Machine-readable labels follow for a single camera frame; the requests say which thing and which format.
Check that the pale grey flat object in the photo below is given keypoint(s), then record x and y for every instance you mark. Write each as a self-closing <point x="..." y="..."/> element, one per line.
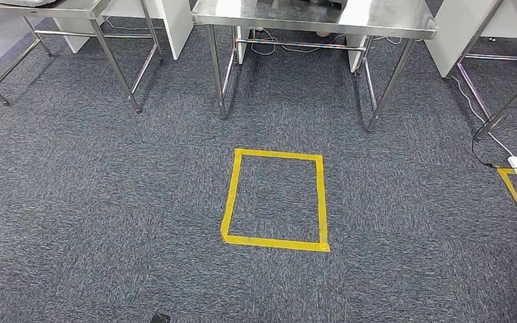
<point x="17" y="2"/>

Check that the black robot foot tip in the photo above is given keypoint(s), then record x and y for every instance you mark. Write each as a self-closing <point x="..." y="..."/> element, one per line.
<point x="160" y="318"/>

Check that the stainless steel workbench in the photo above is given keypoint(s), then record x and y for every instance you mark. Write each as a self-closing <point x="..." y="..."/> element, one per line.
<point x="396" y="20"/>
<point x="508" y="104"/>
<point x="75" y="8"/>

